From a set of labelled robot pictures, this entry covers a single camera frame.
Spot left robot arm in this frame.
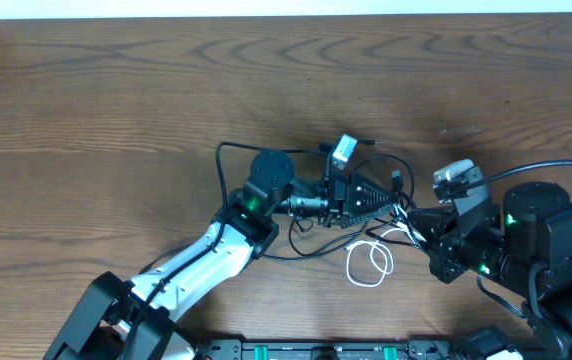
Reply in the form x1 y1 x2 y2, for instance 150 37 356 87
45 149 399 359

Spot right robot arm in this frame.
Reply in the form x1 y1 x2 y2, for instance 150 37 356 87
409 182 572 359

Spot white cable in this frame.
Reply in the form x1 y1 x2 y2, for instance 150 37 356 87
345 204 425 289

